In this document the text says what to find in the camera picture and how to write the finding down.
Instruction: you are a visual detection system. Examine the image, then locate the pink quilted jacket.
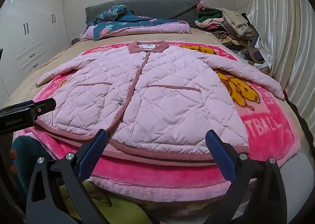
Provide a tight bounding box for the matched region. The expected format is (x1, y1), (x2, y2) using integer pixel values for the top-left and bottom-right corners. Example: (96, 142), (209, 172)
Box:
(36, 40), (286, 157)

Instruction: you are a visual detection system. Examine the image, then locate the teal cloth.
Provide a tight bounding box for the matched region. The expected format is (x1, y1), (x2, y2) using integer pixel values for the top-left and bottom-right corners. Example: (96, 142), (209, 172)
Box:
(10, 137), (62, 215)

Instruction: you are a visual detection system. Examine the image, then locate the white satin curtain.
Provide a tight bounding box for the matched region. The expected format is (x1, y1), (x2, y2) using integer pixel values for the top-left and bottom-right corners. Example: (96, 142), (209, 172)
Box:
(246, 0), (315, 126)

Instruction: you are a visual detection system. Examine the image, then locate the pile of assorted clothes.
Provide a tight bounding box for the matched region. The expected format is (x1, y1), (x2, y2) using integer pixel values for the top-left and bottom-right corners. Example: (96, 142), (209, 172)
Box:
(194, 1), (271, 70)

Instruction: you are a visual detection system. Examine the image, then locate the white wardrobe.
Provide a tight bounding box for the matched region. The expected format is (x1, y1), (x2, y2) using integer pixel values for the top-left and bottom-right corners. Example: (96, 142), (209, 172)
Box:
(0, 0), (71, 97)

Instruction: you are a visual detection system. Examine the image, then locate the bed with beige sheet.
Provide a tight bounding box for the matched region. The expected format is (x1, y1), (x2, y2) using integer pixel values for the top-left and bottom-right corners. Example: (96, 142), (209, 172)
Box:
(0, 26), (310, 155)

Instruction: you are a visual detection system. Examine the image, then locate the grey headboard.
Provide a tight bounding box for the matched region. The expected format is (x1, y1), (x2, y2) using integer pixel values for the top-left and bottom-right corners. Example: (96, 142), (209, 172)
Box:
(85, 0), (201, 24)

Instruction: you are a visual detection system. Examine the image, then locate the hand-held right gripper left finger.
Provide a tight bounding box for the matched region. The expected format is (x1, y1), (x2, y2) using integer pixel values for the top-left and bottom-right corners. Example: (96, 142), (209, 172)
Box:
(26, 128), (109, 224)

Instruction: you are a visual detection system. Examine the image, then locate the dark blue floral quilt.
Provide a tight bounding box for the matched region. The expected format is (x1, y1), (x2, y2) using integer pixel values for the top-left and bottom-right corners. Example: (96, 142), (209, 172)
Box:
(80, 5), (192, 42)

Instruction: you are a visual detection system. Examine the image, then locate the person's left hand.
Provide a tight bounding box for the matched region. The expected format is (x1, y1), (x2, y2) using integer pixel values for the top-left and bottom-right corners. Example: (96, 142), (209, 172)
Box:
(8, 149), (18, 174)

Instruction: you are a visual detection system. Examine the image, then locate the thin dark cable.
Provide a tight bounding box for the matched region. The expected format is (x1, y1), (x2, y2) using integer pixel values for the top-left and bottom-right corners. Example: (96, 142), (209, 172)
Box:
(231, 1), (251, 11)

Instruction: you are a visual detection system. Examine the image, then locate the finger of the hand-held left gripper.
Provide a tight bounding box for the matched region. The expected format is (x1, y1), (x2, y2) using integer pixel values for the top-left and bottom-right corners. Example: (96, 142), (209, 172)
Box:
(0, 100), (35, 112)
(31, 98), (57, 119)

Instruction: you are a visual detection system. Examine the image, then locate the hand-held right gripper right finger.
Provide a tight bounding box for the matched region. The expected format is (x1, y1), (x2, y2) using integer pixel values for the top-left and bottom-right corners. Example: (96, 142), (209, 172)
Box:
(205, 129), (288, 224)

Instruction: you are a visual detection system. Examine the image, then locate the yellow-green cloth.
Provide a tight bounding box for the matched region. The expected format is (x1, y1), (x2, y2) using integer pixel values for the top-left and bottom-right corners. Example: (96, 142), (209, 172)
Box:
(57, 181), (158, 224)

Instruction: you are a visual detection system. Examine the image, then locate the pink printed blanket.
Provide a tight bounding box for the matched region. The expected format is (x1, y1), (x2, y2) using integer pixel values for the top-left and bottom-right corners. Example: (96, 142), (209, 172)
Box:
(12, 40), (302, 203)

